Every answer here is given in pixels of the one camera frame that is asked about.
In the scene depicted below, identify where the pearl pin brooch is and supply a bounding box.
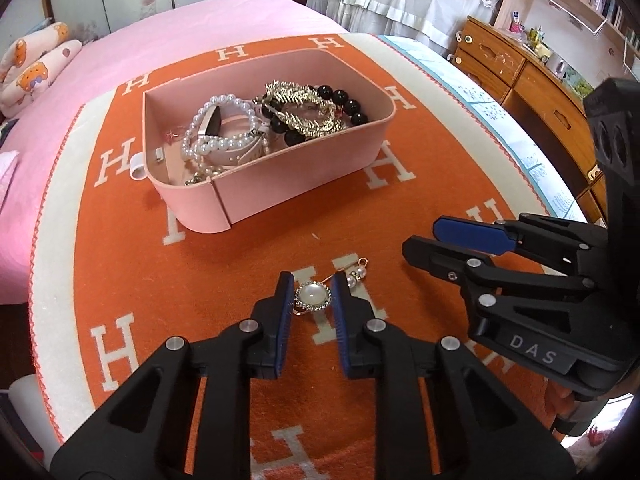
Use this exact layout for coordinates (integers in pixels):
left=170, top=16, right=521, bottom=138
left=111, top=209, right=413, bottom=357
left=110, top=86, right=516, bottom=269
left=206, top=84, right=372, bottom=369
left=292, top=256, right=371, bottom=317

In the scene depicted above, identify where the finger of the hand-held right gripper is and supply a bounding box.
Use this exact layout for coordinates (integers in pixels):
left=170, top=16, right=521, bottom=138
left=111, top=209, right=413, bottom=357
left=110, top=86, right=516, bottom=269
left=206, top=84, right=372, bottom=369
left=402, top=236, right=599, bottom=317
left=432, top=213, right=609, bottom=277

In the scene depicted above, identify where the pink bed sheet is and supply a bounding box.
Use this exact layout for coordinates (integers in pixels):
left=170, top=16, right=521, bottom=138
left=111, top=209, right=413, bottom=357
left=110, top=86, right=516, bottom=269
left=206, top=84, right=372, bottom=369
left=0, top=0, right=346, bottom=306

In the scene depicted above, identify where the orange letter print blanket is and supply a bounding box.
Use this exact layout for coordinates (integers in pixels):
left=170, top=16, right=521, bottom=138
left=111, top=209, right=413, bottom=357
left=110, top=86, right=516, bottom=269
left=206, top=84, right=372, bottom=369
left=30, top=32, right=588, bottom=480

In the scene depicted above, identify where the white lace furniture cover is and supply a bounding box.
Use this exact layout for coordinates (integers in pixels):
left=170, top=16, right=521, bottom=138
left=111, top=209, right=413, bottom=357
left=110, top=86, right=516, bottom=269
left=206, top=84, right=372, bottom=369
left=306, top=0, right=511, bottom=58

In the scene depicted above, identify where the pink strap wristwatch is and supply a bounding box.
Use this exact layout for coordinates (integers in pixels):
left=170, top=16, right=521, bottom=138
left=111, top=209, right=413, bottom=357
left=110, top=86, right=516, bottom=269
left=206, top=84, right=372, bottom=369
left=210, top=110, right=273, bottom=166

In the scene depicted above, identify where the pink jewelry box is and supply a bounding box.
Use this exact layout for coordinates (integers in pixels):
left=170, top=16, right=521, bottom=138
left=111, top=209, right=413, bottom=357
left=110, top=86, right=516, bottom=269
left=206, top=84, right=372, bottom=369
left=131, top=48, right=396, bottom=234

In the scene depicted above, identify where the white pearl bracelet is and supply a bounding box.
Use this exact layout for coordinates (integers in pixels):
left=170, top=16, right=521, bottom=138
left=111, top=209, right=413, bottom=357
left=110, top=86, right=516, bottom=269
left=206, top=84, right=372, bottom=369
left=180, top=92, right=263, bottom=161

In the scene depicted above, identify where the white leaf print sheet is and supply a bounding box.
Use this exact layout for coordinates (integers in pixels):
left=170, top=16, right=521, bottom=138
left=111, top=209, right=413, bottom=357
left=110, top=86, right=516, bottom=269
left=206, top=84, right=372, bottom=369
left=377, top=34, right=588, bottom=223

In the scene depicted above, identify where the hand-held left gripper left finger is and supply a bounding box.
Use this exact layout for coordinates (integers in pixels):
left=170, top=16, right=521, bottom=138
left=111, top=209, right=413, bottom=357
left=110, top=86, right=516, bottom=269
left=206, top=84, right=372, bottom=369
left=50, top=271, right=297, bottom=480

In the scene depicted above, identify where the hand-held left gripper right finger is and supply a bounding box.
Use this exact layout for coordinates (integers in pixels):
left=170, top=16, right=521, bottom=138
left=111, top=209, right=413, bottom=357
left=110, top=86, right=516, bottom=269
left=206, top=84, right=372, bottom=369
left=330, top=271, right=573, bottom=480

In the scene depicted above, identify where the black bead bracelet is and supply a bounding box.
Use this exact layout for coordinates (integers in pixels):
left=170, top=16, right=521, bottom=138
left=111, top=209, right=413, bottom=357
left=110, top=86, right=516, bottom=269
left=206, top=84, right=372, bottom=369
left=260, top=85, right=371, bottom=148

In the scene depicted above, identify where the white pearl necklace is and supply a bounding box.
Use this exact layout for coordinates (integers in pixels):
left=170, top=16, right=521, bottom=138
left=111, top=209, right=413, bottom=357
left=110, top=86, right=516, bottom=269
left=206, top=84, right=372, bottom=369
left=184, top=157, right=227, bottom=187

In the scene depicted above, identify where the white roll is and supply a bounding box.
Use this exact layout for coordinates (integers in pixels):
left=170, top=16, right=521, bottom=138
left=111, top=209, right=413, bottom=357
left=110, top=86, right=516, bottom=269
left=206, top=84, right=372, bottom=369
left=7, top=375, right=56, bottom=446

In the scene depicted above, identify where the gold leaf necklace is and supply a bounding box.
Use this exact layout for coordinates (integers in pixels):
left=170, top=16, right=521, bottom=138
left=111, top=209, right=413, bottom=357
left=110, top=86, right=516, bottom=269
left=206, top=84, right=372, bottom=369
left=252, top=80, right=346, bottom=141

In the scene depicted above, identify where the cartoon print pillow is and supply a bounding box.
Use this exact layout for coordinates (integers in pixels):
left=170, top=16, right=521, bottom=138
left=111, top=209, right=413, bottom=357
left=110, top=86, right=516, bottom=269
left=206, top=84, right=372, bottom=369
left=0, top=21, right=83, bottom=118

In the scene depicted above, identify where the wooden dresser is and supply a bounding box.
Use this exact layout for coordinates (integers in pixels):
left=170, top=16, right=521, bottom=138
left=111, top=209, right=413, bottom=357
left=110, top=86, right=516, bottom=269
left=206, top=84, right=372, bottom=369
left=452, top=15, right=608, bottom=223

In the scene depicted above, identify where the person's right hand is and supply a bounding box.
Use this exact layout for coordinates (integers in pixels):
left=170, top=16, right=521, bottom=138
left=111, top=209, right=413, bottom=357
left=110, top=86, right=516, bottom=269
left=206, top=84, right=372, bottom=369
left=546, top=381, right=575, bottom=430

